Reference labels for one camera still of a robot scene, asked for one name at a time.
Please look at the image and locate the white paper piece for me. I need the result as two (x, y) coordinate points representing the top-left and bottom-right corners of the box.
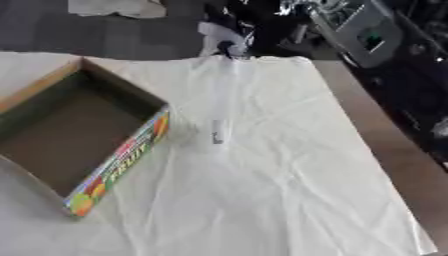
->
(196, 21), (258, 58)

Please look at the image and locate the clear plastic bottle, dark cap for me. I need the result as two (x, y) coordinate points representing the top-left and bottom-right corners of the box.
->
(204, 40), (245, 155)

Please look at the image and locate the white crumpled cloth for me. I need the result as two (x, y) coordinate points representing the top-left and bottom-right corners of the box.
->
(66, 0), (168, 19)

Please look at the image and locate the cardboard box with green inside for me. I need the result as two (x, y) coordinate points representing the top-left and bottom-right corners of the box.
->
(0, 56), (174, 220)

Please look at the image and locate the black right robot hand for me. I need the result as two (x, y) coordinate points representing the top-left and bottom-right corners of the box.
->
(203, 0), (321, 57)

